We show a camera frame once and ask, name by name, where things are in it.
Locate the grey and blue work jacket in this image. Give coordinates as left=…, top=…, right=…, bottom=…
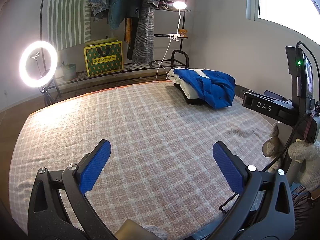
left=168, top=67, right=235, bottom=109

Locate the teal hanging jacket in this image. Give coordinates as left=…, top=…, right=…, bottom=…
left=108, top=0, right=127, bottom=30

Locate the grey plaid hanging coat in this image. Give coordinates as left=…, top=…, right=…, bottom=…
left=130, top=0, right=159, bottom=64

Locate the right hand in white glove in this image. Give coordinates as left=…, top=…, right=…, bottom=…
left=263, top=122, right=319, bottom=192

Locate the white framed window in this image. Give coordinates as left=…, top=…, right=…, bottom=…
left=246, top=0, right=319, bottom=44

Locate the white ring light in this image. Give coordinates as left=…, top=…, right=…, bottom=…
left=18, top=41, right=58, bottom=88

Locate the pink plaid bed blanket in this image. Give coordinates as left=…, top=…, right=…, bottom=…
left=9, top=82, right=271, bottom=239

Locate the black camera box with cable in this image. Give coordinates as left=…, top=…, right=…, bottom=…
left=263, top=41, right=319, bottom=171

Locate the green striped wall hanging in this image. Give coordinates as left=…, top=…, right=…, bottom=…
left=47, top=0, right=91, bottom=51

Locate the small brown teddy bear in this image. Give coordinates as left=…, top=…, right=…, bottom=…
left=178, top=29, right=188, bottom=37

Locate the black metal clothes rack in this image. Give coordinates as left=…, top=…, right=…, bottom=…
left=39, top=0, right=193, bottom=98

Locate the small green plant pot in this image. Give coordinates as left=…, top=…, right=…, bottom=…
left=61, top=62, right=77, bottom=81

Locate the white clip desk lamp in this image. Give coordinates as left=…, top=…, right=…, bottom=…
left=156, top=0, right=188, bottom=82

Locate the yellow green patterned box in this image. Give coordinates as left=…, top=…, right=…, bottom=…
left=84, top=41, right=124, bottom=77

